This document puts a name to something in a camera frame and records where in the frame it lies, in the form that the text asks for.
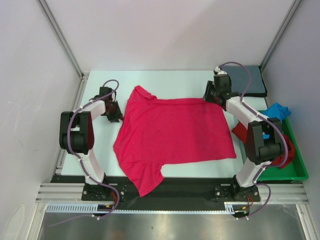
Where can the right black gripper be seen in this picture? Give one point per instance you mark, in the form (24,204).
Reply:
(207,97)

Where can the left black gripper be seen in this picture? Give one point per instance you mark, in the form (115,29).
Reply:
(118,115)

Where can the pink t shirt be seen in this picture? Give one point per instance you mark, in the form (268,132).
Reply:
(157,132)

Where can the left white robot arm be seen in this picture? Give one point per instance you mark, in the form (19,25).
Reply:
(76,134)

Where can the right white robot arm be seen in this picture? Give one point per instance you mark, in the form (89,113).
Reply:
(264,139)

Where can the folded black t shirt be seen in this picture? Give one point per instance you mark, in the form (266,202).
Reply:
(257,86)

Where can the dark red t shirt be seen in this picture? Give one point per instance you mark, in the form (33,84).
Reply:
(241,133)

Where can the blue t shirt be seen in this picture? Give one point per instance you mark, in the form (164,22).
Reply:
(276,110)

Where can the green plastic bin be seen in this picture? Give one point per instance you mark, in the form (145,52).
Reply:
(294,171)

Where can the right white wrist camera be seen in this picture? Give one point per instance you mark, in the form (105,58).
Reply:
(219,71)

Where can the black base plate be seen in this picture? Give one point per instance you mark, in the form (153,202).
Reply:
(173,194)

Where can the left aluminium frame post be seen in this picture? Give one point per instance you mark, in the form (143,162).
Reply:
(57,31)

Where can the aluminium frame post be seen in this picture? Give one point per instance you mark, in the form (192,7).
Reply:
(280,32)
(57,31)

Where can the right aluminium frame post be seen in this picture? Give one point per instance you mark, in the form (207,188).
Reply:
(280,32)

